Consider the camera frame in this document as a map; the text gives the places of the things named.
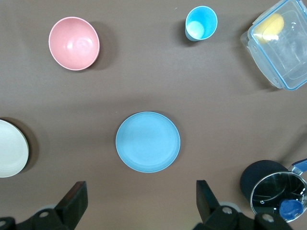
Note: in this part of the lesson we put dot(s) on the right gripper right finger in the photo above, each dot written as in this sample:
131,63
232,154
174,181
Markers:
208,206

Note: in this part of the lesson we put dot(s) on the black round holder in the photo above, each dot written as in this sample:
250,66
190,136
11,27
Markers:
271,191

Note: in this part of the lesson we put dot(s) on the pink bowl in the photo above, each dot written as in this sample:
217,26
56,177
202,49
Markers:
73,43

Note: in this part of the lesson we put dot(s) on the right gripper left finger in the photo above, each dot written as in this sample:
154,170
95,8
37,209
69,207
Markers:
72,203

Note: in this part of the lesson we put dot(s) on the yellow sponge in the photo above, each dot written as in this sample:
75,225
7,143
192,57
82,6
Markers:
269,27

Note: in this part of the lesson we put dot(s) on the beige plate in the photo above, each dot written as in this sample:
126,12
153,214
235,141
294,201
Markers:
10,148

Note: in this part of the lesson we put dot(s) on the blue cup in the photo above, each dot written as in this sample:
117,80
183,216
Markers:
202,22

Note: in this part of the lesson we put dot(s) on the dark blue pot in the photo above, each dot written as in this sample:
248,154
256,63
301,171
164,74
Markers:
254,175

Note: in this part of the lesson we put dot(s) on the blue plate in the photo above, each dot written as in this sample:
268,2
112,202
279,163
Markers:
148,141

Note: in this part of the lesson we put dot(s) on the clear plastic container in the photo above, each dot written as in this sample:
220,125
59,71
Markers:
285,62

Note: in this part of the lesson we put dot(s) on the brown tablecloth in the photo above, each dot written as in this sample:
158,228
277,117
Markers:
153,83

